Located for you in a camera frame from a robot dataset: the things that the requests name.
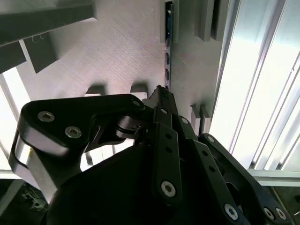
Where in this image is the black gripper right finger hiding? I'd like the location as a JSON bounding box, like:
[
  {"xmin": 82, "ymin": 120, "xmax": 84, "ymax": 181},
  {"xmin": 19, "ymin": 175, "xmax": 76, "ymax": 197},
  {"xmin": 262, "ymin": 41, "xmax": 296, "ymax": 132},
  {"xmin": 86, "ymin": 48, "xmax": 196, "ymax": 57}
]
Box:
[{"xmin": 164, "ymin": 91, "xmax": 293, "ymax": 225}]

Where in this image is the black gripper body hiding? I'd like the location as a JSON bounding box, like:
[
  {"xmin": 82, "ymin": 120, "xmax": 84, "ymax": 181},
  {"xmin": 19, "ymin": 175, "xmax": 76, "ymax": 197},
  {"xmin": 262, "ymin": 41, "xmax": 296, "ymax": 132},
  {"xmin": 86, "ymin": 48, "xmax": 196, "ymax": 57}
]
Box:
[{"xmin": 45, "ymin": 142, "xmax": 244, "ymax": 225}]

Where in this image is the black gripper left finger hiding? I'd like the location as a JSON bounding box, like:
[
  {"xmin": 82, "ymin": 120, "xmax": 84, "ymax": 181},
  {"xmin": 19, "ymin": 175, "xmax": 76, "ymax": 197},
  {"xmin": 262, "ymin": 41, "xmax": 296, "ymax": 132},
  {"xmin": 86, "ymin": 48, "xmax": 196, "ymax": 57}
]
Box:
[{"xmin": 9, "ymin": 85, "xmax": 184, "ymax": 208}]

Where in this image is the blue RAM stick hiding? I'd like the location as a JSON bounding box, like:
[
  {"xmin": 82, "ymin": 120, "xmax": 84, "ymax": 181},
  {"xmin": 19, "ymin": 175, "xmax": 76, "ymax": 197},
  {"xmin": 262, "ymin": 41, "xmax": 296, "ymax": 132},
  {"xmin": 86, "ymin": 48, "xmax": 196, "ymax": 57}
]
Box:
[{"xmin": 163, "ymin": 1, "xmax": 176, "ymax": 92}]

